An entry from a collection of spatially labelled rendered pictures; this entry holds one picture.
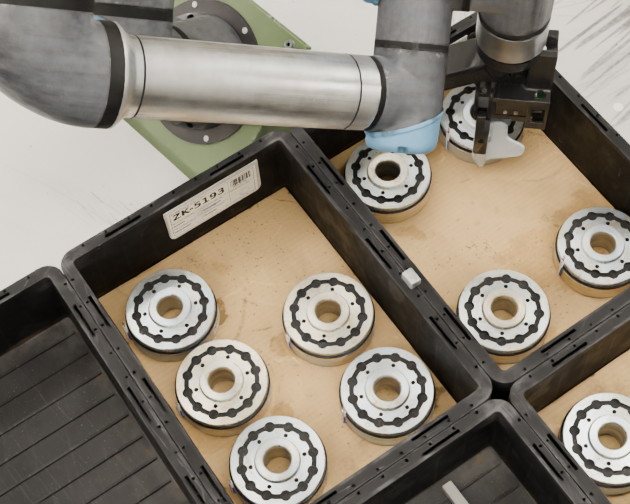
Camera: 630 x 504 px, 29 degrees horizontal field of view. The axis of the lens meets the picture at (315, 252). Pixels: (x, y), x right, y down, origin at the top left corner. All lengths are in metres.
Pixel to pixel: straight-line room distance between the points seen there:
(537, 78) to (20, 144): 0.74
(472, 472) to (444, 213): 0.32
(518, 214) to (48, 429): 0.59
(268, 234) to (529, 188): 0.32
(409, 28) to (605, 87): 0.58
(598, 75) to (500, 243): 0.39
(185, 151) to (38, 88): 0.62
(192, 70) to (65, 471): 0.49
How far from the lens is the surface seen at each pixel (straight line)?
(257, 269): 1.44
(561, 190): 1.50
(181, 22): 1.59
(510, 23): 1.26
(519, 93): 1.38
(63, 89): 1.07
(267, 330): 1.40
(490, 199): 1.48
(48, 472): 1.39
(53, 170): 1.71
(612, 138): 1.43
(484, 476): 1.34
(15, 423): 1.41
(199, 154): 1.65
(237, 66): 1.14
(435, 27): 1.23
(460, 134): 1.50
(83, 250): 1.37
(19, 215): 1.69
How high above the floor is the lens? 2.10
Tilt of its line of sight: 62 degrees down
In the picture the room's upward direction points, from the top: 5 degrees counter-clockwise
